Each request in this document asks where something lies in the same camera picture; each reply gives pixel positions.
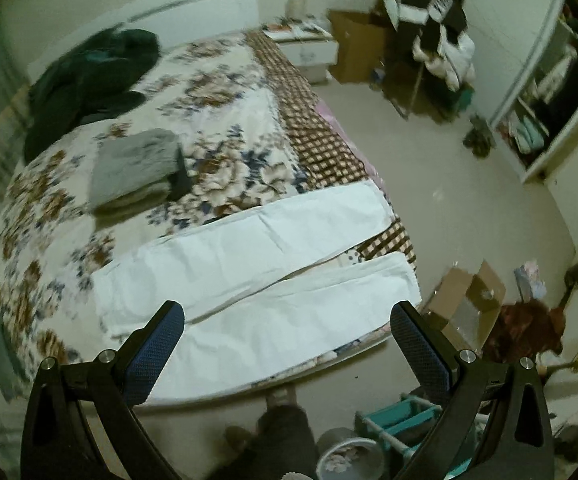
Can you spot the folded grey clothes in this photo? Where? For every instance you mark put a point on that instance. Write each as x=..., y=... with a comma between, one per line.
x=136, y=173

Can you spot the chair piled with clothes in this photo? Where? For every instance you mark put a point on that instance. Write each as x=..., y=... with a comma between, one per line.
x=431, y=38

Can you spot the brown cardboard box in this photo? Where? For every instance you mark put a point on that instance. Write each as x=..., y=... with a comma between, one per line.
x=361, y=45

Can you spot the white nightstand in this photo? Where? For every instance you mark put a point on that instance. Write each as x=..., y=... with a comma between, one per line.
x=308, y=46

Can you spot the dark green jacket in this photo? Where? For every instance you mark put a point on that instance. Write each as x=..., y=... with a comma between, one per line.
x=93, y=81

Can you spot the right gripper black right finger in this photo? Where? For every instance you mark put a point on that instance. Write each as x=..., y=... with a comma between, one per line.
x=517, y=440

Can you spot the white pants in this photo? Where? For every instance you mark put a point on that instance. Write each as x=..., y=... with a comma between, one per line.
x=263, y=291

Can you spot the teal plastic basket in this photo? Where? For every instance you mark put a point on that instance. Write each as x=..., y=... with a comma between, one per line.
x=400, y=428

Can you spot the dark shoes on floor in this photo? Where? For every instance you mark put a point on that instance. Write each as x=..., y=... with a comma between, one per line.
x=479, y=140

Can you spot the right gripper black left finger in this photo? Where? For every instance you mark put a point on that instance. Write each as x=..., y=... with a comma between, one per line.
x=57, y=442

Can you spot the floral waste bin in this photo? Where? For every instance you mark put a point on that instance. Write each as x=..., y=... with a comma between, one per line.
x=342, y=454

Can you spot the dark red cloth on floor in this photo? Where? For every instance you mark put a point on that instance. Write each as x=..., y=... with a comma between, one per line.
x=525, y=330

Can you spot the floral bed blanket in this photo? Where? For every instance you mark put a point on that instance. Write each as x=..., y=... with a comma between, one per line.
x=216, y=127

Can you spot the white headboard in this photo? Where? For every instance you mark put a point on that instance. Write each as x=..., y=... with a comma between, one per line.
x=174, y=22

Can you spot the brown checkered bed sheet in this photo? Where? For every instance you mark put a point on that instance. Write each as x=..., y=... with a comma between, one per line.
x=325, y=157

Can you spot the open cardboard box on floor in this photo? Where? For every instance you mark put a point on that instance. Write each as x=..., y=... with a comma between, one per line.
x=464, y=306

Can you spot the white wardrobe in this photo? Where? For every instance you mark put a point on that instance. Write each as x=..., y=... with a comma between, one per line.
x=526, y=88

